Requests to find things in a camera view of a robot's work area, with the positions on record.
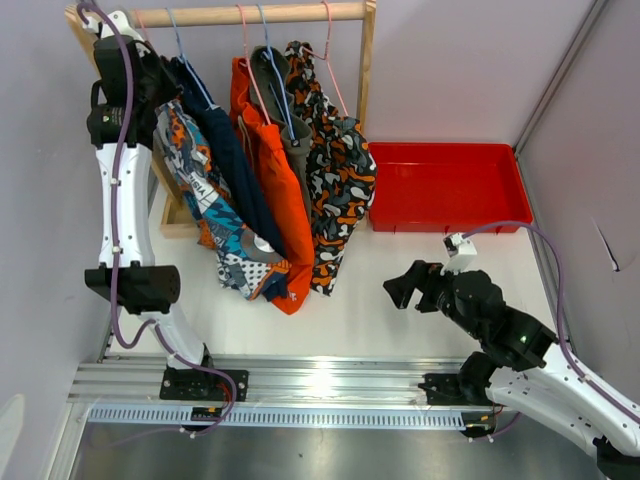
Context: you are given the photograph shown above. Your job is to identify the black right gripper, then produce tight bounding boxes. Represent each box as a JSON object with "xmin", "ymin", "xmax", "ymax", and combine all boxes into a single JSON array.
[{"xmin": 382, "ymin": 260, "xmax": 483, "ymax": 339}]

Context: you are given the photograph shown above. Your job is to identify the light blue hanger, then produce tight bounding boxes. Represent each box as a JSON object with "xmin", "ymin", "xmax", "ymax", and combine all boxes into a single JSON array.
[
  {"xmin": 256, "ymin": 4, "xmax": 300, "ymax": 147},
  {"xmin": 166, "ymin": 8, "xmax": 218, "ymax": 110}
]

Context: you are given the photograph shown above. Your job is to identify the navy blue shorts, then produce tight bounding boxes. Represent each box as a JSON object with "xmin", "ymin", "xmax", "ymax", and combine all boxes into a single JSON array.
[{"xmin": 165, "ymin": 57, "xmax": 286, "ymax": 256}]

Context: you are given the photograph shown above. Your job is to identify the pink hanger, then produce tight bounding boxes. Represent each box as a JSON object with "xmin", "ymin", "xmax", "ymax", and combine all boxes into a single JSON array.
[
  {"xmin": 236, "ymin": 4, "xmax": 271, "ymax": 125},
  {"xmin": 302, "ymin": 0, "xmax": 349, "ymax": 116},
  {"xmin": 133, "ymin": 9, "xmax": 151, "ymax": 45}
]

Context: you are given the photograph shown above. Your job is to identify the colourful graphic print shorts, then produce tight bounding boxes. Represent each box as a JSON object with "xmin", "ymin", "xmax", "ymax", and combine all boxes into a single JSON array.
[{"xmin": 154, "ymin": 100, "xmax": 290, "ymax": 301}]

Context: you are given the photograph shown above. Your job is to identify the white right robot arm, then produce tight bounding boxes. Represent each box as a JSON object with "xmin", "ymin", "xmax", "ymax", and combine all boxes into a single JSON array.
[{"xmin": 383, "ymin": 260, "xmax": 639, "ymax": 479}]

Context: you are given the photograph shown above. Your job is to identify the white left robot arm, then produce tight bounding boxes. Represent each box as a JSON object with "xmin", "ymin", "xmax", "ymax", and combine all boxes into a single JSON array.
[{"xmin": 84, "ymin": 34, "xmax": 217, "ymax": 400}]

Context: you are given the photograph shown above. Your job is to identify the olive grey shorts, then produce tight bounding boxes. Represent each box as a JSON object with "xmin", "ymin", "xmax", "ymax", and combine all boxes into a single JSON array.
[{"xmin": 249, "ymin": 45, "xmax": 312, "ymax": 220}]

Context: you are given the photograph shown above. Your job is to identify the orange black camouflage shorts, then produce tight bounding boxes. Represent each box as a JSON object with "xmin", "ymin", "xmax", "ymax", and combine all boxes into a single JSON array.
[{"xmin": 284, "ymin": 41, "xmax": 378, "ymax": 296}]

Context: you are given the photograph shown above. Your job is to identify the red plastic tray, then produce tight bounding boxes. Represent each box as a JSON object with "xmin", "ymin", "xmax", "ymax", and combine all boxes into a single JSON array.
[{"xmin": 369, "ymin": 142, "xmax": 533, "ymax": 234}]

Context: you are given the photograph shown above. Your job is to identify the wooden clothes rack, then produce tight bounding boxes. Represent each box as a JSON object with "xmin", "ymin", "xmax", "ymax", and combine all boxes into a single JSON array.
[{"xmin": 63, "ymin": 0, "xmax": 377, "ymax": 240}]

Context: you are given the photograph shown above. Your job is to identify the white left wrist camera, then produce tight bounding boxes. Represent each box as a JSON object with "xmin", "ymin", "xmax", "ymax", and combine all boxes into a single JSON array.
[{"xmin": 79, "ymin": 10, "xmax": 143, "ymax": 41}]

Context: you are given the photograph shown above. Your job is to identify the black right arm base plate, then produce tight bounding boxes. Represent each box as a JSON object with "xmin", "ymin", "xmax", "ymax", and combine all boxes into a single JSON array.
[{"xmin": 417, "ymin": 373, "xmax": 492, "ymax": 406}]

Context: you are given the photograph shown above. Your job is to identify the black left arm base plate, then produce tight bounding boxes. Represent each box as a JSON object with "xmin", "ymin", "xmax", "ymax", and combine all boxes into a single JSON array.
[{"xmin": 159, "ymin": 367, "xmax": 231, "ymax": 402}]

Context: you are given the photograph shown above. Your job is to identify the aluminium mounting rail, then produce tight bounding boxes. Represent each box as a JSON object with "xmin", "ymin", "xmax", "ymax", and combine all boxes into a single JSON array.
[{"xmin": 67, "ymin": 354, "xmax": 465, "ymax": 408}]

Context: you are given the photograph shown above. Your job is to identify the white slotted cable duct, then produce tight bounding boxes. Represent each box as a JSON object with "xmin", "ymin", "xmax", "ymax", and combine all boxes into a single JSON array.
[{"xmin": 87, "ymin": 404, "xmax": 466, "ymax": 431}]

